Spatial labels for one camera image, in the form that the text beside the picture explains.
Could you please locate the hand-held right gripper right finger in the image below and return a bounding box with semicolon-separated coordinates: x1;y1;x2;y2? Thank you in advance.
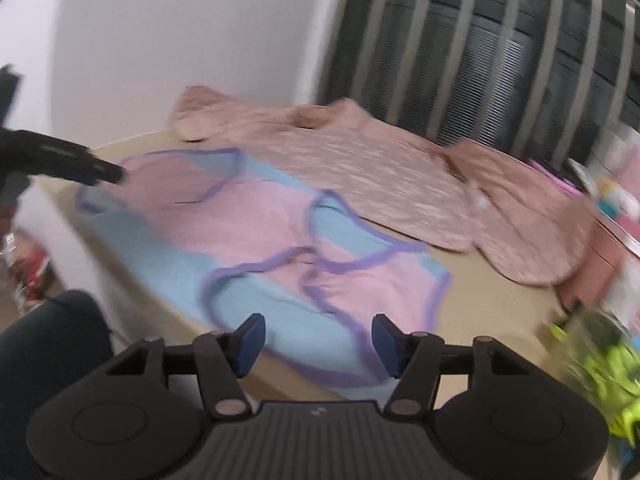
371;313;532;422

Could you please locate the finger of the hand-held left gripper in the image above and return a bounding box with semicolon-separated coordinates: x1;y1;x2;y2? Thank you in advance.
0;129;124;187

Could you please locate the red and white floor clutter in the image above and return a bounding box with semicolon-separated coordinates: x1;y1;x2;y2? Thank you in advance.
0;210;57;313

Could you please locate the person's dark trouser leg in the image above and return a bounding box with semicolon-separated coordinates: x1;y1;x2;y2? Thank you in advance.
0;290;117;462

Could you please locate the colourful clutter pile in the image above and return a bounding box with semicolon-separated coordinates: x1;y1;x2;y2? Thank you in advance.
566;127;640;246

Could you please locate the beige pink long-sleeved shirt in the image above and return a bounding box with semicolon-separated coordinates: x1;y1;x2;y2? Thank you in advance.
168;85;597;288

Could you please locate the pink and blue tank top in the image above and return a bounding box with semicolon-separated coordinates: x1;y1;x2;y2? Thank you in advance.
76;148;454;390

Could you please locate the window with vertical bars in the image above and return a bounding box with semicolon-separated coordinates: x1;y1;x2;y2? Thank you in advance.
318;0;640;173

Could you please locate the pink storage box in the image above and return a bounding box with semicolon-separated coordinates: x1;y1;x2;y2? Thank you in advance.
554;210;640;313

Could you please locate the neon green and clear item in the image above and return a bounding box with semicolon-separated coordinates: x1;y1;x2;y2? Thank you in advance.
549;309;640;442

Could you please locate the magenta flat item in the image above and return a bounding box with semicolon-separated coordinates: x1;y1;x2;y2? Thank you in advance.
528;158;587;196

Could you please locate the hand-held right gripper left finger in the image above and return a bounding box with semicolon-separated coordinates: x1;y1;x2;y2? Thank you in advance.
105;313;267;419

